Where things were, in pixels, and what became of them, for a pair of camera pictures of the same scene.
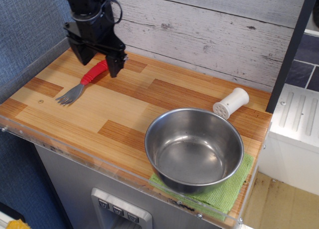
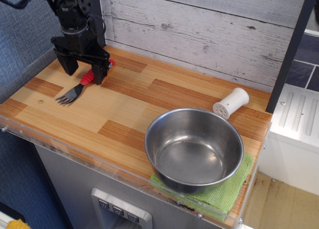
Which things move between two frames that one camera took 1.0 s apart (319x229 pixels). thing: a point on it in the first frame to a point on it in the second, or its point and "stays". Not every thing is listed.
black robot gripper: [97, 30] to [86, 43]
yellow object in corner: [17, 224] stays
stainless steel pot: [192, 151] stays
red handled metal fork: [75, 92] stays
